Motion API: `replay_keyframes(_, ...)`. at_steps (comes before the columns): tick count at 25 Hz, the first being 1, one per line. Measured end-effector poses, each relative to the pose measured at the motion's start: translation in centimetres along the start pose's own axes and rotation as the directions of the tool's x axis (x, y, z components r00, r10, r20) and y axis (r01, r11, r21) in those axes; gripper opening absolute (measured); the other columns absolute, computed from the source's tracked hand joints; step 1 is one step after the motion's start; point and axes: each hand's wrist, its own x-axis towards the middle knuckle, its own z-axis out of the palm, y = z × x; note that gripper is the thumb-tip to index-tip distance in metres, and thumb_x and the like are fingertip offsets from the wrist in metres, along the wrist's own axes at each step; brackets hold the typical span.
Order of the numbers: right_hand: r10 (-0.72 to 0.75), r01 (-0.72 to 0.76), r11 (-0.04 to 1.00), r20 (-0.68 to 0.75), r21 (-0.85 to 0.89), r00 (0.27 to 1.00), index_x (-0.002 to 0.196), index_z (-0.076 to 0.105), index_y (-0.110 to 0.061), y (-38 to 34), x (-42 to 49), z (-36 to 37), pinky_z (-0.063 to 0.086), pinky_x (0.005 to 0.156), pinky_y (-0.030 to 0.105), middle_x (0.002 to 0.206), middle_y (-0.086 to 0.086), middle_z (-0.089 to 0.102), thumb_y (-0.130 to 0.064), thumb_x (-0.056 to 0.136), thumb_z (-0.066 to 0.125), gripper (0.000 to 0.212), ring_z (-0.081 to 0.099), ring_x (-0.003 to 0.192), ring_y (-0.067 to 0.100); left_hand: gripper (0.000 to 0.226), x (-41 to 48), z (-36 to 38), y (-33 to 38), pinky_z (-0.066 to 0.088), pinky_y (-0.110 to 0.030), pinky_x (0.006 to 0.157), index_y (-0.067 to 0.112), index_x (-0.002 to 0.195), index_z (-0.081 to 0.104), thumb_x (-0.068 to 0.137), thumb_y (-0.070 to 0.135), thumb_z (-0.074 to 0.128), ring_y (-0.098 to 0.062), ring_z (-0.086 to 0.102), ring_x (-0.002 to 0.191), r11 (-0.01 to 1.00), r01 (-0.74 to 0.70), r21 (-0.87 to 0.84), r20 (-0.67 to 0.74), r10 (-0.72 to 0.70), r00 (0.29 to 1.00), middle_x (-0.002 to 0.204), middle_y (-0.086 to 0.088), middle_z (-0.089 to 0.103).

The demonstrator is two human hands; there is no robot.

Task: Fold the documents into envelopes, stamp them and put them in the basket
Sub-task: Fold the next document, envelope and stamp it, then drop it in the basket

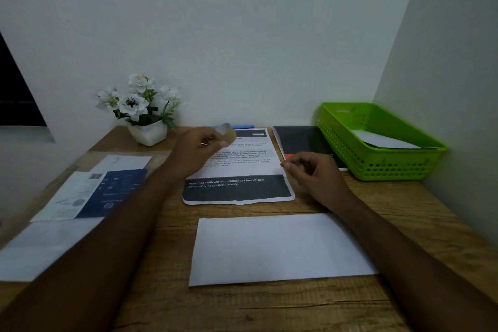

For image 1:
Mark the person's left hand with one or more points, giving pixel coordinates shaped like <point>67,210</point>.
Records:
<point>190,156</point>

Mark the green plastic basket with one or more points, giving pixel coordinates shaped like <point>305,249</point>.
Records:
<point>389,168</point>

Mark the plain white paper sheet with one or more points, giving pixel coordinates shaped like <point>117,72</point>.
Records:
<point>120,163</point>

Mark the blue and white leaflet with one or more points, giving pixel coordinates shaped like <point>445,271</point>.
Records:
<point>109,195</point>

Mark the black notebook with red label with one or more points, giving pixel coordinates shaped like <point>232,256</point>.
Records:
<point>299,139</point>

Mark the dark window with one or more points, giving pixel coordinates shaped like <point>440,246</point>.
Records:
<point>15,102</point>

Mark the white potted artificial flowers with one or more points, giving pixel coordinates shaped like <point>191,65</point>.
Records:
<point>148,135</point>

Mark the pile of white envelopes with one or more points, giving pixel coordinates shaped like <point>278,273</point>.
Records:
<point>35,254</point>

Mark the stack of printed documents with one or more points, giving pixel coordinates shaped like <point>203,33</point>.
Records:
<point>237,187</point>

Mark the person's left forearm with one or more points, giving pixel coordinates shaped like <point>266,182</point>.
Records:
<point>85,261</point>

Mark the white envelope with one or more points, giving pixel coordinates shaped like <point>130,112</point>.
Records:
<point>272,250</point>
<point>381,140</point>

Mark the person's right forearm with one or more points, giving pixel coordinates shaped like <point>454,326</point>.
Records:
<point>420,273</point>

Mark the blue pen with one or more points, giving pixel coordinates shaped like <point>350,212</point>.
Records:
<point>243,127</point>

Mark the clear plastic sheet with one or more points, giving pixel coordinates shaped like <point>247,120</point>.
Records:
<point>159,160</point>

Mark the person's right hand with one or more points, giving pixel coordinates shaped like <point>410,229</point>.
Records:
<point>323,180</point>

